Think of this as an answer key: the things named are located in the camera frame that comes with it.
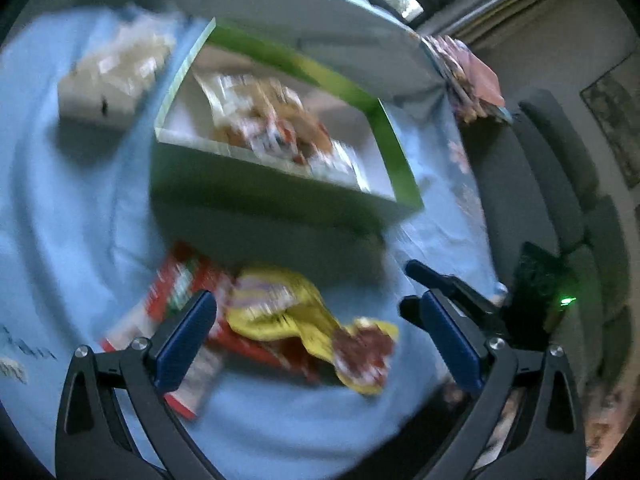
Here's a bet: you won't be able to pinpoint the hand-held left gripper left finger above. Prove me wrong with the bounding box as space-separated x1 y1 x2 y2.
54 290 218 480

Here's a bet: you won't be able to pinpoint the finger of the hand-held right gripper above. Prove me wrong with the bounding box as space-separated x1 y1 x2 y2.
398 295 426 330
405 259 511 336

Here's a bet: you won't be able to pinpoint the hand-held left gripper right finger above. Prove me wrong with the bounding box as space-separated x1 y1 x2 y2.
421 290 587 480

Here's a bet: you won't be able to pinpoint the red snack packet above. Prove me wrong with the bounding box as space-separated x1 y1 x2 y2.
100 242 321 421

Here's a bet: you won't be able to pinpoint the yellow snack packet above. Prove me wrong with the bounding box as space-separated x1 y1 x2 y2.
225 267 400 395

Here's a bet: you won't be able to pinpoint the green cardboard box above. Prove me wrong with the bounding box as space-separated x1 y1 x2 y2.
150 16 425 233

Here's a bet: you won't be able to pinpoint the white blue peanut snack packet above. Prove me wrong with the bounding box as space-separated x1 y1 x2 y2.
250 120 308 163

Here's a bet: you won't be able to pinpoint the snack packets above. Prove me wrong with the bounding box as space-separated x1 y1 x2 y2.
212 77 333 156

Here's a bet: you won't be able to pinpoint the grey sofa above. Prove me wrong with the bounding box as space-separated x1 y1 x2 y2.
470 87 636 411

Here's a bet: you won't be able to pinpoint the blue floral tablecloth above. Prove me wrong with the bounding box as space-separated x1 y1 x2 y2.
0 0 511 480

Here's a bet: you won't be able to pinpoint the framed wall picture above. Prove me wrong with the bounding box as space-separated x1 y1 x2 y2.
580 52 640 191

